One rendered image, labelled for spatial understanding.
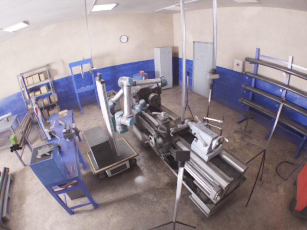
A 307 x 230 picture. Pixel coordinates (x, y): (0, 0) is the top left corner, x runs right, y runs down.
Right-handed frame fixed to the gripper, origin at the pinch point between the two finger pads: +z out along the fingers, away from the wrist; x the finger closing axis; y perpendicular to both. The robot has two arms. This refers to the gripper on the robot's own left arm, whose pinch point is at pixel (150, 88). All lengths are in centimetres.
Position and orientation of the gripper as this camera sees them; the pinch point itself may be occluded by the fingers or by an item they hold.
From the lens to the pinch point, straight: 298.1
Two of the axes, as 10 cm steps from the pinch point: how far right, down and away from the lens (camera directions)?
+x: 0.8, -6.4, 7.7
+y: 3.7, 7.3, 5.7
